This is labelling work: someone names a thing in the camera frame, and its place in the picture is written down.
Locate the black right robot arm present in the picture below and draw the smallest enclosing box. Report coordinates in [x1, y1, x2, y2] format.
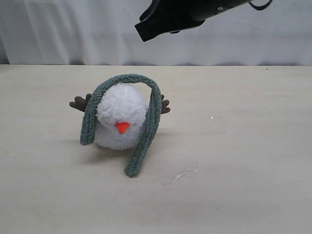
[135, 0, 272, 42]

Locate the green fuzzy scarf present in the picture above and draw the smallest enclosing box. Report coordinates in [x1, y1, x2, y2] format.
[79, 74, 163, 177]

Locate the white plush snowman toy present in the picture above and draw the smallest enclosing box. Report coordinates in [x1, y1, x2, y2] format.
[69, 82, 171, 150]

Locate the white backdrop curtain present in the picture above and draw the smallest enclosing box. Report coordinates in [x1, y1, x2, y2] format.
[0, 0, 312, 66]

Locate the clear tape piece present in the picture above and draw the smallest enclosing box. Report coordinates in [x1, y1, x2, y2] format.
[157, 156, 198, 186]

